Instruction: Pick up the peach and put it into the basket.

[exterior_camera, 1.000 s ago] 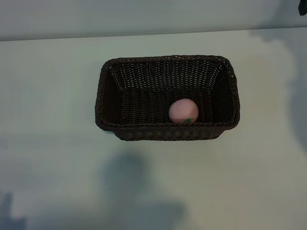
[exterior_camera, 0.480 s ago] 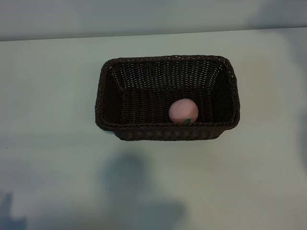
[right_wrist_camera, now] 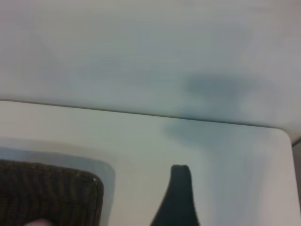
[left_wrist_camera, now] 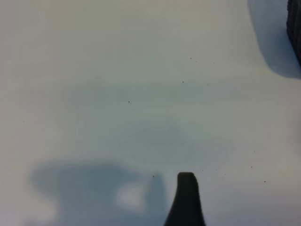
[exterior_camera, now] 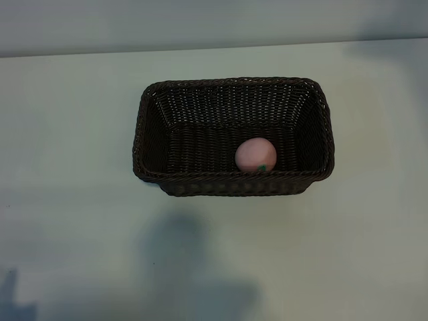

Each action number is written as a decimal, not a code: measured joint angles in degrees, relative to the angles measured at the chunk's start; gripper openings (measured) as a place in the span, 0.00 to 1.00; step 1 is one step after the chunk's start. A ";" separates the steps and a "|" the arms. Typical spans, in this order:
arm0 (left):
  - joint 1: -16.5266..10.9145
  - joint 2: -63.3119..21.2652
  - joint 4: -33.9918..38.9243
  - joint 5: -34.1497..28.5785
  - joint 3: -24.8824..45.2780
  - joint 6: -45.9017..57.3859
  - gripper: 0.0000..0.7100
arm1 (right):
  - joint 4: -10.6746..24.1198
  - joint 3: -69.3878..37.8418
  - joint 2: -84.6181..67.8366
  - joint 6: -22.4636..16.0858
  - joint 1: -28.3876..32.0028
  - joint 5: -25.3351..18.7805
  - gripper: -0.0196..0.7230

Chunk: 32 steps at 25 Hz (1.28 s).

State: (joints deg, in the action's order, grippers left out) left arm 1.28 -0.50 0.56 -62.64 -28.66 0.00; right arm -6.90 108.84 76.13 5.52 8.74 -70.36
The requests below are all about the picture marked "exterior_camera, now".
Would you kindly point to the pink toy peach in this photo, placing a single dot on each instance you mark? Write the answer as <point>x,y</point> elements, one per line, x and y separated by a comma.
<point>254,154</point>

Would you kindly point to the dark brown wicker basket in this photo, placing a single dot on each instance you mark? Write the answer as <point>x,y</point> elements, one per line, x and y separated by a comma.
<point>207,147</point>

